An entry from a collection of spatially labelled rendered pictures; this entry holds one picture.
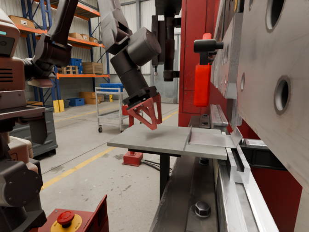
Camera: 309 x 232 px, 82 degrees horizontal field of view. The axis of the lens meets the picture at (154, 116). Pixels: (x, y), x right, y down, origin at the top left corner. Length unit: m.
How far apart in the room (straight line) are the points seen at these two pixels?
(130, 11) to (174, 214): 8.96
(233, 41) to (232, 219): 0.21
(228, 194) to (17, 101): 0.73
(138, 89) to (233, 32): 0.29
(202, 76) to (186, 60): 1.03
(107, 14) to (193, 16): 0.88
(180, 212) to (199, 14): 1.18
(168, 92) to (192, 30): 6.63
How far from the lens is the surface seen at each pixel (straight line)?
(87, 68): 8.41
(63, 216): 0.56
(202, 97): 0.27
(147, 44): 0.41
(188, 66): 1.29
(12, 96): 0.80
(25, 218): 0.47
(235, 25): 0.19
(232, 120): 0.40
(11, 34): 0.79
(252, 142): 0.46
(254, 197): 0.33
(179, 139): 0.44
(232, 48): 0.19
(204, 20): 1.34
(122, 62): 0.45
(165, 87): 7.92
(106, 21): 0.54
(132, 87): 0.44
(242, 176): 0.35
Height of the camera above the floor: 1.15
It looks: 12 degrees down
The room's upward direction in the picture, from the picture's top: straight up
